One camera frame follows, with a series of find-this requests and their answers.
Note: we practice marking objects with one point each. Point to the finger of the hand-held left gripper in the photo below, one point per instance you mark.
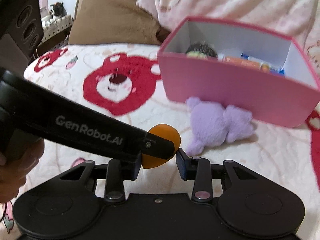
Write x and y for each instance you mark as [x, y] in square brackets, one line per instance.
[158, 146]

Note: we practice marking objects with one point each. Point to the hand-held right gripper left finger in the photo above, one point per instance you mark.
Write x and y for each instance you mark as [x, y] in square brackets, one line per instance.
[137, 170]

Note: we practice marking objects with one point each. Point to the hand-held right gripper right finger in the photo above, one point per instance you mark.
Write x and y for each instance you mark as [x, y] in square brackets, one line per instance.
[181, 165]

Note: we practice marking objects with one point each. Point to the orange ball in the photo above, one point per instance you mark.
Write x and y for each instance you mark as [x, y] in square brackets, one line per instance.
[163, 130]

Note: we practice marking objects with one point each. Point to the pink cardboard box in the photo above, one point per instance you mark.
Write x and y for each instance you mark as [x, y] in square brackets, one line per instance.
[225, 85]

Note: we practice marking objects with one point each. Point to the white packet with coloured print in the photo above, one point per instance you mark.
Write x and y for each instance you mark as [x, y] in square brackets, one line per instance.
[240, 61]

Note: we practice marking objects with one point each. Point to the person's left hand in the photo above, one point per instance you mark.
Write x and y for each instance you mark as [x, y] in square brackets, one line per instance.
[17, 175]

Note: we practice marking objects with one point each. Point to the bear print bed sheet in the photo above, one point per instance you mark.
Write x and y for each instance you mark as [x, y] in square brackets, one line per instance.
[62, 85]

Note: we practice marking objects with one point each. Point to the purple plush toy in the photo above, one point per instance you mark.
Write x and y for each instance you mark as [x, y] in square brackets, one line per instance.
[212, 122]

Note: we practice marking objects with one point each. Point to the side table with patterned cloth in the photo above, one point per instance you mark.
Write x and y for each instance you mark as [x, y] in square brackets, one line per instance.
[56, 30]

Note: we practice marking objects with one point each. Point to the black and white cat figure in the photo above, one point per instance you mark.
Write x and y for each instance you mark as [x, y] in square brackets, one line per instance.
[58, 11]

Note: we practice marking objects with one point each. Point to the brown pillow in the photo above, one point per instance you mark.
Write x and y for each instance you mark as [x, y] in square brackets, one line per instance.
[112, 17]

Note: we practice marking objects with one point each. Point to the pink printed blanket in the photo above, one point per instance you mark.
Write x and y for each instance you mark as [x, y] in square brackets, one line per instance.
[237, 0]

